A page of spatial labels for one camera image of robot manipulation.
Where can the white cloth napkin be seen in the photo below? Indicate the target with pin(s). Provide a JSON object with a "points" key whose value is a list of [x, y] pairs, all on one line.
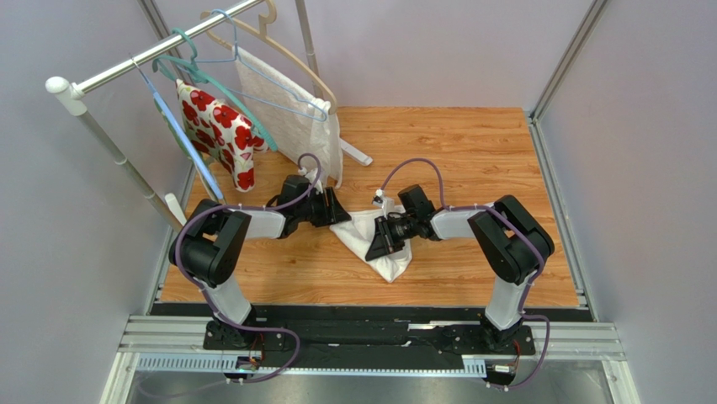
{"points": [[357, 235]]}

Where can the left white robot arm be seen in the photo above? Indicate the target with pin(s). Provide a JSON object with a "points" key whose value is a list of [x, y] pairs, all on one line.
{"points": [[208, 247]]}

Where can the white hanging towel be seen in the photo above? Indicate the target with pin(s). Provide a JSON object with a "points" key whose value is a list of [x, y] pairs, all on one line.
{"points": [[294, 134]]}

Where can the beige wooden hanger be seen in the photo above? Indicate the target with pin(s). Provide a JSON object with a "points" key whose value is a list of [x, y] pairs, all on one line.
{"points": [[308, 64]]}

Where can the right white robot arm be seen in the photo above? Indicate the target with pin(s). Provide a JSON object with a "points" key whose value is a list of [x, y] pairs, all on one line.
{"points": [[514, 244]]}

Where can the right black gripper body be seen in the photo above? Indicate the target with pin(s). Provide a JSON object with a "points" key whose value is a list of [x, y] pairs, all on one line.
{"points": [[388, 232]]}

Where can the white slotted cable duct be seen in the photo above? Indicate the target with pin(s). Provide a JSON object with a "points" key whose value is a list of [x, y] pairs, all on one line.
{"points": [[234, 364]]}

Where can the green patterned cloth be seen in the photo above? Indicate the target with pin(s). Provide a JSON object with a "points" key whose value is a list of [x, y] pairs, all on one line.
{"points": [[179, 140]]}

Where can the red floral cloth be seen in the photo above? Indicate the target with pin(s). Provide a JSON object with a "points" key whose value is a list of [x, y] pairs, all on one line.
{"points": [[220, 131]]}

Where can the teal plastic hanger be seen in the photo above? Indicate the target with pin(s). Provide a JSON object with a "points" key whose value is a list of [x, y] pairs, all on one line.
{"points": [[199, 75]]}

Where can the light blue wire hanger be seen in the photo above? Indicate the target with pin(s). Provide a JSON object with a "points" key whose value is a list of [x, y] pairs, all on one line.
{"points": [[318, 114]]}

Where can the blue plastic hanger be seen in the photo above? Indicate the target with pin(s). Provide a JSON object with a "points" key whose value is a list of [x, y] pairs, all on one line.
{"points": [[182, 140]]}

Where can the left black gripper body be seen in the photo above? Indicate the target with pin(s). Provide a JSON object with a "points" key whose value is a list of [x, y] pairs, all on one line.
{"points": [[314, 209]]}

